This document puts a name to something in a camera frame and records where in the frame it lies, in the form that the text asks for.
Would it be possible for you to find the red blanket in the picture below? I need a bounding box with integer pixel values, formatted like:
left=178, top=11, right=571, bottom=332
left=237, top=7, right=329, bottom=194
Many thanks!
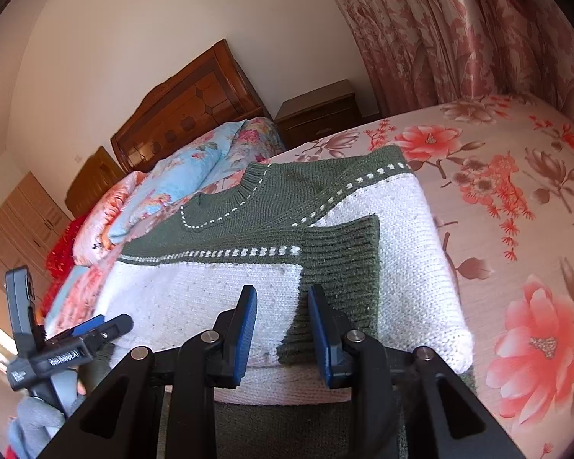
left=42, top=214, right=91, bottom=299

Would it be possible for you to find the blue floral pillow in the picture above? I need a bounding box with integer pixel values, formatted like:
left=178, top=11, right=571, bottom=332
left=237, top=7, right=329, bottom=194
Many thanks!
left=108, top=117, right=288, bottom=246

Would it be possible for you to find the pink floral curtain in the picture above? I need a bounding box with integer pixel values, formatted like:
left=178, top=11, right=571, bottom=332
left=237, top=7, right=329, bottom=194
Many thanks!
left=323, top=0, right=574, bottom=126

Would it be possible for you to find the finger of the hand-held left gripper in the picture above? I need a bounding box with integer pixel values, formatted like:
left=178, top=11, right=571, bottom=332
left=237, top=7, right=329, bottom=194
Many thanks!
left=83, top=314, right=134, bottom=346
left=69, top=316, right=107, bottom=339

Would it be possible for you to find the small wooden headboard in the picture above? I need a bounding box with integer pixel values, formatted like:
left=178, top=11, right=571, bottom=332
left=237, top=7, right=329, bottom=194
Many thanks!
left=66, top=147, right=126, bottom=219

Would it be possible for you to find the light wooden wardrobe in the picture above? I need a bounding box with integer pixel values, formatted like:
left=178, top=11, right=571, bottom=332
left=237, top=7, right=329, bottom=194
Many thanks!
left=0, top=172, right=73, bottom=299

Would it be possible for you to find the pink floral pillow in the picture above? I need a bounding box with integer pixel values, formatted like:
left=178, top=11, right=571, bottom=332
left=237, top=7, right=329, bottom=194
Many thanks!
left=38, top=172, right=149, bottom=340

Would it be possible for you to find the green and white knit sweater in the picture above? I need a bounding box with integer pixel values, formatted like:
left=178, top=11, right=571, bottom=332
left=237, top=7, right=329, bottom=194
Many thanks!
left=88, top=145, right=476, bottom=459

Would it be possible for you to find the large wooden headboard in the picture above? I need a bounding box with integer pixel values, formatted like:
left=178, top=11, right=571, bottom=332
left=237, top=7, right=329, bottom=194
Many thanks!
left=111, top=39, right=273, bottom=174

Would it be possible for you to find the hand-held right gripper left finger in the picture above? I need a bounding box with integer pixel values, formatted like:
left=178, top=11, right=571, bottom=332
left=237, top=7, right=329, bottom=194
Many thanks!
left=38, top=284, right=259, bottom=459

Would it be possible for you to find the person's left hand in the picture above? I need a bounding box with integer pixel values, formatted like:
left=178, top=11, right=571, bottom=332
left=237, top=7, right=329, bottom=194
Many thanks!
left=7, top=377, right=88, bottom=459

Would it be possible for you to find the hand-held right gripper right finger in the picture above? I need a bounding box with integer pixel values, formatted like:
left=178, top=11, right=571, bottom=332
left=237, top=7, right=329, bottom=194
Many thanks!
left=307, top=283, right=524, bottom=459

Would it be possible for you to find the wooden nightstand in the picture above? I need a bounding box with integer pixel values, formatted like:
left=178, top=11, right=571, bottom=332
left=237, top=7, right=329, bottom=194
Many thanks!
left=274, top=80, right=363, bottom=150

